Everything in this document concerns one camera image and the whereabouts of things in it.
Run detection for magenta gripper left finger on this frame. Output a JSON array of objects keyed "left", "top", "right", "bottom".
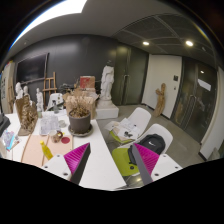
[{"left": 64, "top": 143, "right": 91, "bottom": 185}]

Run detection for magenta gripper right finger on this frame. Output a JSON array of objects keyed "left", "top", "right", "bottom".
[{"left": 132, "top": 143, "right": 159, "bottom": 185}]

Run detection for black backpack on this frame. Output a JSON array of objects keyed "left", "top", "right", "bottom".
[{"left": 128, "top": 134, "right": 166, "bottom": 165}]

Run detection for red round coaster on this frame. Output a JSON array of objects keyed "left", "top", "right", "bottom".
[{"left": 61, "top": 137, "right": 70, "bottom": 144}]

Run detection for dark round saucer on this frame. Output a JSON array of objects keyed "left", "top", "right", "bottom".
[{"left": 68, "top": 124, "right": 93, "bottom": 137}]

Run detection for yellow plastic bottle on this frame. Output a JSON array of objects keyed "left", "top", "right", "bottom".
[{"left": 40, "top": 140, "right": 53, "bottom": 160}]

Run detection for patterned ceramic mug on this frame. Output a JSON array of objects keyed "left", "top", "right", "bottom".
[{"left": 49, "top": 130, "right": 63, "bottom": 143}]

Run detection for papers on chair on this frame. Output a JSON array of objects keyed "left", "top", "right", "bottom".
[{"left": 105, "top": 118, "right": 140, "bottom": 140}]

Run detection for brown plant pot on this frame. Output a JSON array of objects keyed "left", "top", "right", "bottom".
[{"left": 69, "top": 110, "right": 91, "bottom": 133}]

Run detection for tan table mat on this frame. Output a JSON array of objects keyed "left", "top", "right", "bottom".
[{"left": 21, "top": 135, "right": 73, "bottom": 167}]

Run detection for white chair far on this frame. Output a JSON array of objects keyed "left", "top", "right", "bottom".
[{"left": 109, "top": 106, "right": 152, "bottom": 145}]

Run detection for clear plastic container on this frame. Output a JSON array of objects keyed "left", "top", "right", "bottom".
[{"left": 40, "top": 115, "right": 60, "bottom": 135}]

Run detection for wooden figure sculpture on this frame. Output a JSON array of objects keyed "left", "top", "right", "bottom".
[{"left": 153, "top": 83, "right": 166, "bottom": 117}]

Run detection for dried plant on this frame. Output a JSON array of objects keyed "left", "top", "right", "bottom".
[{"left": 65, "top": 96, "right": 95, "bottom": 116}]

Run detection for colourful booklet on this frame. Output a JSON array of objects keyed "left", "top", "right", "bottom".
[{"left": 2, "top": 130, "right": 19, "bottom": 150}]

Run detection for brown carved sculpture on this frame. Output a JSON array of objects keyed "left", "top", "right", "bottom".
[{"left": 16, "top": 95, "right": 38, "bottom": 136}]

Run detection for small white figurine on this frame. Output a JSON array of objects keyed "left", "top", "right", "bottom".
[{"left": 36, "top": 88, "right": 44, "bottom": 112}]

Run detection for red framed picture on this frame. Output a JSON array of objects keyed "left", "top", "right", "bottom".
[{"left": 80, "top": 76, "right": 95, "bottom": 89}]

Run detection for wooden easel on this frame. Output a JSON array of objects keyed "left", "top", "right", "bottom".
[{"left": 42, "top": 73, "right": 57, "bottom": 106}]

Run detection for large white statue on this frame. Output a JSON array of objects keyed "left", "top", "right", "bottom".
[{"left": 100, "top": 63, "right": 114, "bottom": 100}]

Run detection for white bust left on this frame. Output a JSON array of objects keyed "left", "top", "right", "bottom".
[{"left": 15, "top": 82, "right": 23, "bottom": 99}]

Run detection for white statue pedestal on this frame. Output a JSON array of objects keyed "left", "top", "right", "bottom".
[{"left": 96, "top": 99, "right": 119, "bottom": 119}]

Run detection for wall mounted black screen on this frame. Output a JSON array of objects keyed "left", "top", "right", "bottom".
[{"left": 16, "top": 53, "right": 48, "bottom": 83}]

